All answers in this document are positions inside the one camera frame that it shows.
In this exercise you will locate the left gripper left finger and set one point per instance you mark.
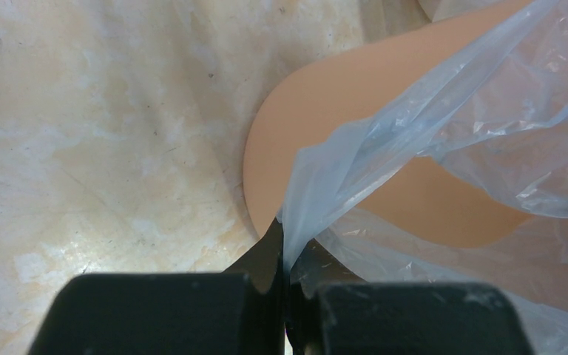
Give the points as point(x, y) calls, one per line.
point(235, 311)

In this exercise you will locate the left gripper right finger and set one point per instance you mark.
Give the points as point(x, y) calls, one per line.
point(331, 310)

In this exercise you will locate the light blue plastic trash bag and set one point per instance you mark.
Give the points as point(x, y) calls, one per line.
point(462, 177)

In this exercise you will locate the orange plastic trash bin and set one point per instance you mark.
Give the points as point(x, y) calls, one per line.
point(343, 122)

